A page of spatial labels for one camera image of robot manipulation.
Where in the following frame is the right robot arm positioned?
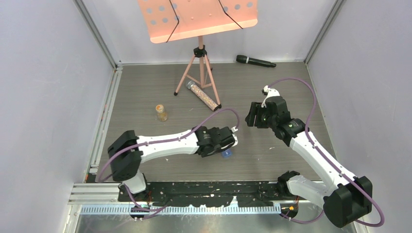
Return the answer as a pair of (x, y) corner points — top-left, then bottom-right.
(245, 96), (373, 228)

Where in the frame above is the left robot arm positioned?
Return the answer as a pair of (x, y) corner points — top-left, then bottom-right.
(107, 126), (238, 201)

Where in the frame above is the pink blue weekly pill organizer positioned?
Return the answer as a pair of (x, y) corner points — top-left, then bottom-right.
(221, 149), (232, 158)

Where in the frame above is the black microphone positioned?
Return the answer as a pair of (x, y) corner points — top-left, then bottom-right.
(236, 55), (277, 68)

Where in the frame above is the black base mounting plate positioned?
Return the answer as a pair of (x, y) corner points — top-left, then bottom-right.
(118, 181), (302, 207)

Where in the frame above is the small amber pill bottle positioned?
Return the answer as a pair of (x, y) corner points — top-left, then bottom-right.
(155, 104), (168, 122)

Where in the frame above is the pink music stand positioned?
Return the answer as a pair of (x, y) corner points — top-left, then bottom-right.
(137, 0), (258, 111)

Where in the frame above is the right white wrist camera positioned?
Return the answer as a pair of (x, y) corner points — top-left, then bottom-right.
(261, 85), (280, 108)

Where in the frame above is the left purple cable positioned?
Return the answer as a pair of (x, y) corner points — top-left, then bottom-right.
(96, 107), (241, 221)

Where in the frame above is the purple cable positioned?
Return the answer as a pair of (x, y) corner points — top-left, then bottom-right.
(267, 77), (385, 228)
(96, 107), (241, 221)

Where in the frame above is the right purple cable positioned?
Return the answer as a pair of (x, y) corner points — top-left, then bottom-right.
(267, 77), (385, 228)

